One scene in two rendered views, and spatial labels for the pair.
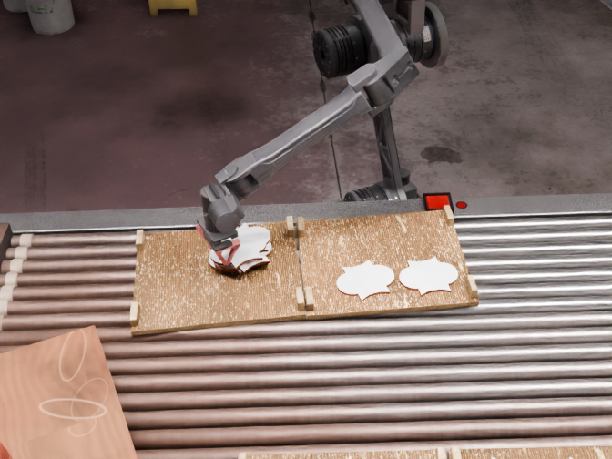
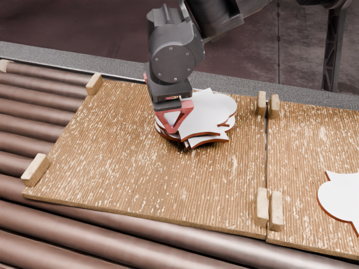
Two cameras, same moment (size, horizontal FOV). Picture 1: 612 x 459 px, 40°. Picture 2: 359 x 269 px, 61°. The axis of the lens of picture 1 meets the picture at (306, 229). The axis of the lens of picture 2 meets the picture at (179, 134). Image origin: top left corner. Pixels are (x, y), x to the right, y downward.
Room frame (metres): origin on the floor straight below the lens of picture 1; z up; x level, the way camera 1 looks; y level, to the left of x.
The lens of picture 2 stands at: (1.14, 0.08, 1.37)
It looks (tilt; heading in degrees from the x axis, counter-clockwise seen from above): 44 degrees down; 15
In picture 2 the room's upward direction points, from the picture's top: straight up
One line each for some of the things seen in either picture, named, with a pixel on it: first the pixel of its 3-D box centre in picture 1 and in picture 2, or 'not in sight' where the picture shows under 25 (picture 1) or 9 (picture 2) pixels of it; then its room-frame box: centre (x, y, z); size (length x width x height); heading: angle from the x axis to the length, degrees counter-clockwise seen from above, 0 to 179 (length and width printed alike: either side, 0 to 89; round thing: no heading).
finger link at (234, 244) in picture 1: (222, 247); (170, 108); (1.53, 0.20, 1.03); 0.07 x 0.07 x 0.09; 29
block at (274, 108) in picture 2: (300, 226); (274, 105); (1.69, 0.01, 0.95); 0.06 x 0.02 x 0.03; 3
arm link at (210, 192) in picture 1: (214, 200); (166, 33); (1.55, 0.21, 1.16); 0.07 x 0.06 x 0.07; 22
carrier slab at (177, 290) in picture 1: (217, 274); (161, 140); (1.55, 0.23, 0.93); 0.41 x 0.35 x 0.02; 94
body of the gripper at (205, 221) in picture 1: (216, 219); (166, 66); (1.55, 0.21, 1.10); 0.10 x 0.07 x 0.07; 29
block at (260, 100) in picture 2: (290, 226); (260, 103); (1.69, 0.04, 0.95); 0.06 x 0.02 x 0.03; 4
